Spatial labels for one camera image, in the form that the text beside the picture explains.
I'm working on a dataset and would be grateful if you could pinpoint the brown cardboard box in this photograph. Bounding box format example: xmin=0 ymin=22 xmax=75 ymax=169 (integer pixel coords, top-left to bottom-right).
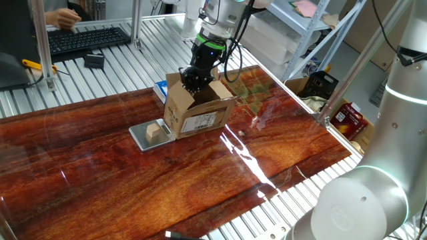
xmin=163 ymin=68 xmax=238 ymax=140

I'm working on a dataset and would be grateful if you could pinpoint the red printed box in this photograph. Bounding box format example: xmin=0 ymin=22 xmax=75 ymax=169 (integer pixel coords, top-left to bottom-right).
xmin=329 ymin=102 xmax=370 ymax=141

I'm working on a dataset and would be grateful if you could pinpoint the black monitor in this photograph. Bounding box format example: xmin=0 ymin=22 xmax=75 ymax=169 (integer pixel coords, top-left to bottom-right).
xmin=0 ymin=0 xmax=43 ymax=91

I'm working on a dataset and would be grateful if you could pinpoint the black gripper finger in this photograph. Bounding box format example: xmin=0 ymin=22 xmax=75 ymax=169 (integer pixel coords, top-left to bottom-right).
xmin=178 ymin=65 xmax=199 ymax=93
xmin=195 ymin=69 xmax=216 ymax=94

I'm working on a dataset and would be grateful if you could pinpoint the silver digital kitchen scale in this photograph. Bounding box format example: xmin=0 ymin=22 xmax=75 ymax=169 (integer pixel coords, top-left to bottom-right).
xmin=128 ymin=118 xmax=177 ymax=153

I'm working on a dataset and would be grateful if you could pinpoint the small wooden cube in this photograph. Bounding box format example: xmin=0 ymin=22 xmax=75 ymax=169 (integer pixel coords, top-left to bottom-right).
xmin=145 ymin=122 xmax=162 ymax=139

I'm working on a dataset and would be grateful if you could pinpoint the large cardboard carton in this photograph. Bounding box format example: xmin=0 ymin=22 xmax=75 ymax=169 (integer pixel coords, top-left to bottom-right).
xmin=340 ymin=0 xmax=416 ymax=73

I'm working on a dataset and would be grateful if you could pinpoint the black plastic crate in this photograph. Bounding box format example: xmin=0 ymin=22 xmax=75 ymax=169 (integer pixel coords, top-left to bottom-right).
xmin=298 ymin=70 xmax=340 ymax=101

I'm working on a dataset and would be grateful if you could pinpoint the green flange ring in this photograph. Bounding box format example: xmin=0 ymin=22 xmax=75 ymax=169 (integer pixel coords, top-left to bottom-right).
xmin=195 ymin=33 xmax=228 ymax=52

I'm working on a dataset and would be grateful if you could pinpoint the white foam box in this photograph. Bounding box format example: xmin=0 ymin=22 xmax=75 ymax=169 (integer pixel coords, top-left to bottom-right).
xmin=240 ymin=13 xmax=321 ymax=69

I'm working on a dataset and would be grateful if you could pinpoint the blue tissue pack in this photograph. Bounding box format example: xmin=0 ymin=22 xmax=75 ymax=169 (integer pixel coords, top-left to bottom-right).
xmin=152 ymin=79 xmax=168 ymax=105

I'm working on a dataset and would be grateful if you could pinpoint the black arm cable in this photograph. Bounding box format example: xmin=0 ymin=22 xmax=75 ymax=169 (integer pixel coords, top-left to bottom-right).
xmin=198 ymin=0 xmax=257 ymax=84

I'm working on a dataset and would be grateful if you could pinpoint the pink cloth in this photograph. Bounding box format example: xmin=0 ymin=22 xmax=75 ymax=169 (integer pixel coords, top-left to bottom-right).
xmin=293 ymin=0 xmax=318 ymax=18

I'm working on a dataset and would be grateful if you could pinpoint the bare person hand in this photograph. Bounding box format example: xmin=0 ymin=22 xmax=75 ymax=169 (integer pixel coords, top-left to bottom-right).
xmin=52 ymin=7 xmax=83 ymax=32

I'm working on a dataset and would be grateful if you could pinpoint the open cardboard storage box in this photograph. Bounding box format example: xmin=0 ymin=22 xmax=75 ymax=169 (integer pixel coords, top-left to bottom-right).
xmin=285 ymin=76 xmax=376 ymax=156

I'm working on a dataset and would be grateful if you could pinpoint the yellow handled tool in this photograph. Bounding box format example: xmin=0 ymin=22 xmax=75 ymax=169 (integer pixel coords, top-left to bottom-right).
xmin=21 ymin=59 xmax=58 ymax=75

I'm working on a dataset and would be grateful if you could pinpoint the white stand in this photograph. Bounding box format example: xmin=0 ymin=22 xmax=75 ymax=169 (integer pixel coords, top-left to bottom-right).
xmin=163 ymin=0 xmax=206 ymax=41

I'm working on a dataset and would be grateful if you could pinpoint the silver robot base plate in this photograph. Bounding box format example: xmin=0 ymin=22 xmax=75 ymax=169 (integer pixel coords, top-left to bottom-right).
xmin=246 ymin=221 xmax=294 ymax=240

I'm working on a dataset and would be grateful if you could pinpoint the wood grain table mat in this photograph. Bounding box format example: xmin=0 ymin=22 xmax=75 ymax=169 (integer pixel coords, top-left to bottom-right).
xmin=0 ymin=68 xmax=278 ymax=240
xmin=230 ymin=65 xmax=353 ymax=201

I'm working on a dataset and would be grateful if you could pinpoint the white metal shelf rack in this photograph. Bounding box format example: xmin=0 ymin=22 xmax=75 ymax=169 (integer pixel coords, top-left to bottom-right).
xmin=266 ymin=0 xmax=368 ymax=83

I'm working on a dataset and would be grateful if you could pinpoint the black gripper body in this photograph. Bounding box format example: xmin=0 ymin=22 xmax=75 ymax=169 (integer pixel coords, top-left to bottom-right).
xmin=189 ymin=41 xmax=226 ymax=77

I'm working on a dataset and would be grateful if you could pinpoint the small black box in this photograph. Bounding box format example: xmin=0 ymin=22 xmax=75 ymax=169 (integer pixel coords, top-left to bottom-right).
xmin=83 ymin=53 xmax=105 ymax=70

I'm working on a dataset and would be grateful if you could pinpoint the black keyboard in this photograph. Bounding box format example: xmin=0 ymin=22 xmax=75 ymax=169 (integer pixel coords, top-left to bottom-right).
xmin=46 ymin=26 xmax=132 ymax=57

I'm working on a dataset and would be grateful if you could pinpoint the aluminium frame post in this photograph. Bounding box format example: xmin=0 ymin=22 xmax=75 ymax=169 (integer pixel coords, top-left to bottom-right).
xmin=29 ymin=0 xmax=58 ymax=92
xmin=131 ymin=0 xmax=145 ymax=51
xmin=316 ymin=0 xmax=414 ymax=127

